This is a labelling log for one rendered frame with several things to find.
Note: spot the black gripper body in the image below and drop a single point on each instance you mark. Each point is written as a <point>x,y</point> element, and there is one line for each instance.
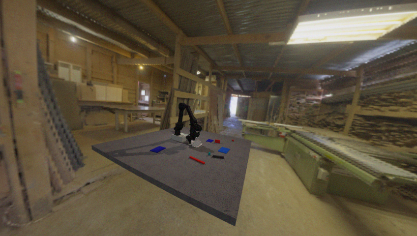
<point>190,135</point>

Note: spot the blue flat square plate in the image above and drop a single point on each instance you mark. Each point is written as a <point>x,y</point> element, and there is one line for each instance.
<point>224,150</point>

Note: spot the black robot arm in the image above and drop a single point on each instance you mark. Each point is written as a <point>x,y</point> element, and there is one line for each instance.
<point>193,121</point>

